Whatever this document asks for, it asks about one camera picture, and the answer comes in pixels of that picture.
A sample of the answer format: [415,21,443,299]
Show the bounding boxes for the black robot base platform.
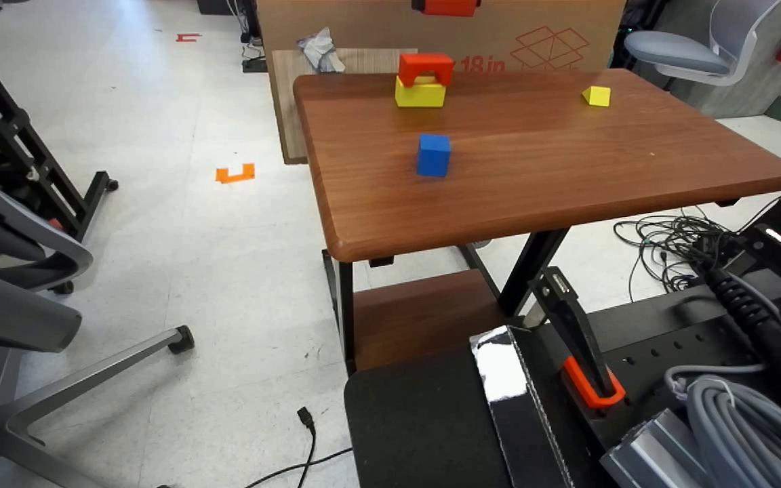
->
[341,166,781,488]

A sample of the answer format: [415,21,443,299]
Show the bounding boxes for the orange arch wooden block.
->
[395,51,456,90]

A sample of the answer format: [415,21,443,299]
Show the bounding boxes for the yellow wedge wooden block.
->
[579,84,612,111]

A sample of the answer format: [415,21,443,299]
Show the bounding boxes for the grey metal block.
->
[598,405,710,488]

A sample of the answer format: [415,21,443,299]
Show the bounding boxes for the brown wooden lower shelf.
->
[350,268,510,374]

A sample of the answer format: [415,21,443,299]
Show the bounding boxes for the black table leg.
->
[334,255,357,374]
[497,227,573,321]

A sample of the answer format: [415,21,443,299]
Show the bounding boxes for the blue wooden cube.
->
[415,134,456,180]

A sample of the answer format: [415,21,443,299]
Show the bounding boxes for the white paper scrap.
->
[295,25,346,77]

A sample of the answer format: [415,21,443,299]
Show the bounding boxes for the large cardboard box red print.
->
[251,0,628,77]

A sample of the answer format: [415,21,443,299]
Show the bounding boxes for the grey mesh office chair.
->
[620,0,781,90]

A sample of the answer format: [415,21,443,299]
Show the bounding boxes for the black metal stand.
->
[0,31,121,242]

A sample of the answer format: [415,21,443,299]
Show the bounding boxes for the orange plastic floor bracket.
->
[213,160,258,188]

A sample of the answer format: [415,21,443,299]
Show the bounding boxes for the shiny chrome metal rail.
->
[466,322,556,488]

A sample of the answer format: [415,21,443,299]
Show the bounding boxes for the black power cable with plug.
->
[243,405,357,488]

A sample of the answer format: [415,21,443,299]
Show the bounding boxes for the black clamp orange handle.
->
[528,267,628,413]

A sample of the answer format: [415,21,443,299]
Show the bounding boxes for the tangled thin floor cables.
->
[611,212,745,306]

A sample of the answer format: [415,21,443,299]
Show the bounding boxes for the thick black ribbed cable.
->
[678,240,781,409]

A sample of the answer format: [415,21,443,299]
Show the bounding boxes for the grey coiled cable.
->
[658,363,781,488]

